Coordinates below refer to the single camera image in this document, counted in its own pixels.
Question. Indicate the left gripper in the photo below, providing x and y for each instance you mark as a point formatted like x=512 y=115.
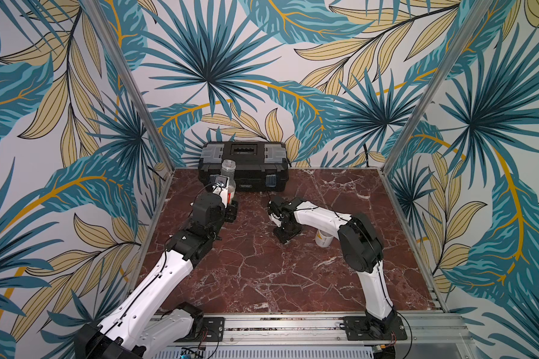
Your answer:
x=231 y=212

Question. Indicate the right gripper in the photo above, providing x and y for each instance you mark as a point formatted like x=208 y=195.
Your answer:
x=285 y=223

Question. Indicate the large white label bottle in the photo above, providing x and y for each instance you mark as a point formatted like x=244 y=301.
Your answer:
x=323 y=239

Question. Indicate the small clear bottle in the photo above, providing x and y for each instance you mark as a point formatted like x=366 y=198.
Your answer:
x=228 y=170

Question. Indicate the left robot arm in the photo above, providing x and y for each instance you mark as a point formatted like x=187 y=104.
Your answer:
x=128 y=331

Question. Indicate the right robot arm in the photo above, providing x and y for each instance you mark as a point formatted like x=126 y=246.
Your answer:
x=361 y=249

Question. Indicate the black plastic toolbox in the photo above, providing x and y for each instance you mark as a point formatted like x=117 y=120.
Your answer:
x=261 y=166

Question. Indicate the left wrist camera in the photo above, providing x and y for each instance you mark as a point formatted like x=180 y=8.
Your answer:
x=220 y=184

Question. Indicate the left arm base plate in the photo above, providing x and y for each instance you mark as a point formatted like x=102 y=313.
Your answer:
x=202 y=330

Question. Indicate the aluminium front rail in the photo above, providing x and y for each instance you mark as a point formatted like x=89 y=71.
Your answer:
x=417 y=334

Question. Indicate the left aluminium corner post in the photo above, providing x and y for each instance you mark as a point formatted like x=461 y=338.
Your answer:
x=110 y=41

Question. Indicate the aluminium corner post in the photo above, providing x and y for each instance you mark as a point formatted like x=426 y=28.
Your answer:
x=110 y=41
x=478 y=11

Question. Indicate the right aluminium corner post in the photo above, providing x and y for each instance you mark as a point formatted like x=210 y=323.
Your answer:
x=478 y=11

